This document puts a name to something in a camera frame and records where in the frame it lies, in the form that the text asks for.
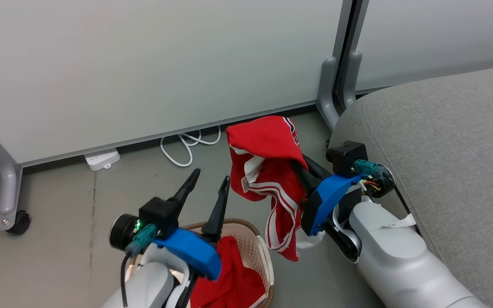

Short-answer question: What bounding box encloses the red white-striped sports garment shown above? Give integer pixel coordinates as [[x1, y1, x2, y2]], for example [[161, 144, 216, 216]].
[[225, 115, 309, 262]]

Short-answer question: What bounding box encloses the wide white partition panel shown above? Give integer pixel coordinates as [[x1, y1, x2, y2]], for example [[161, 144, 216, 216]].
[[0, 0, 344, 167]]

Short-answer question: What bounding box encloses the grey fabric sofa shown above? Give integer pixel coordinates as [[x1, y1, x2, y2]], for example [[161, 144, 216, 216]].
[[328, 64, 493, 308]]

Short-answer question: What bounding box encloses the narrow white partition panel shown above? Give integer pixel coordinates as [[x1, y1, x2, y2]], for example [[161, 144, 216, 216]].
[[355, 0, 493, 91]]

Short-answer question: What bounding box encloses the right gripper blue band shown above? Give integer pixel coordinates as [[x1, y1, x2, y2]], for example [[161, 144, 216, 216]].
[[291, 154, 365, 237]]

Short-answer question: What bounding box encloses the grey partition leg with caster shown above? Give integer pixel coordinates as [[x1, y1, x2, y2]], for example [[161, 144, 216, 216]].
[[0, 126, 31, 235]]

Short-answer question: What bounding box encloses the grey partition foot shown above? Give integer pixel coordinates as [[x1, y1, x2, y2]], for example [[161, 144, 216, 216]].
[[316, 57, 342, 131], [342, 51, 363, 110]]

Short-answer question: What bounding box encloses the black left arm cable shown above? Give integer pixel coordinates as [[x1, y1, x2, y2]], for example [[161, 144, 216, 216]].
[[120, 252, 130, 308]]

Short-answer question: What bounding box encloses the white power strip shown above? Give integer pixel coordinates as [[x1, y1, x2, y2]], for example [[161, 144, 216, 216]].
[[83, 148, 121, 172]]

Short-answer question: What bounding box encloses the white power cable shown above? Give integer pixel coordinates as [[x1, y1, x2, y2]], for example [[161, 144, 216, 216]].
[[160, 125, 222, 168]]

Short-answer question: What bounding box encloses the woven laundry basket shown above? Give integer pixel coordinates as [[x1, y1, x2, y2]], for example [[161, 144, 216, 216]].
[[125, 219, 275, 308]]

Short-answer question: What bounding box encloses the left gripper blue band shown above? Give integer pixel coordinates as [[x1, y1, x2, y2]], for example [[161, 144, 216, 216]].
[[139, 168, 231, 281]]

